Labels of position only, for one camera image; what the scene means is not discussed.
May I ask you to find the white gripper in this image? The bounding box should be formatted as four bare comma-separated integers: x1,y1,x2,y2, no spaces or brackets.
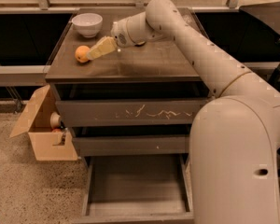
86,19,134,61

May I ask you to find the orange fruit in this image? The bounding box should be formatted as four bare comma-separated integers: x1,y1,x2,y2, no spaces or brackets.
75,46,90,63

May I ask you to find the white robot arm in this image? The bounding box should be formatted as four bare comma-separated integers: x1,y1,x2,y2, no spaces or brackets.
87,0,280,224

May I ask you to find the grey top drawer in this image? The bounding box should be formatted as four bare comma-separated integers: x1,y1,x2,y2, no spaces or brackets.
55,84,206,127

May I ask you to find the grey drawer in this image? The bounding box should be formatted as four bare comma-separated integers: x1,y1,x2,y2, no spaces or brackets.
73,124,191,156
73,154,194,224
55,84,206,127

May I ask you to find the grey drawer cabinet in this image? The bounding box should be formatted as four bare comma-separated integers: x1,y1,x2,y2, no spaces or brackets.
44,7,224,224

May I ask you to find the grey middle drawer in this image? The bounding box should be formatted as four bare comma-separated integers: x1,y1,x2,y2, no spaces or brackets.
73,124,191,156

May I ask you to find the grey bottom drawer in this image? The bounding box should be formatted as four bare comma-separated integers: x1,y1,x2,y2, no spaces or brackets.
73,154,194,224

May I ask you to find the white ceramic bowl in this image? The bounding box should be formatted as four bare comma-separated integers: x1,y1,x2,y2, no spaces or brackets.
72,13,103,37

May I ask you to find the white cup in box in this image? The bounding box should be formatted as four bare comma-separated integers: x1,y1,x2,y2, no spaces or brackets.
49,112,61,129

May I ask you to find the open cardboard box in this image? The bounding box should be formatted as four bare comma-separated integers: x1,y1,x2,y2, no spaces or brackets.
10,85,77,161

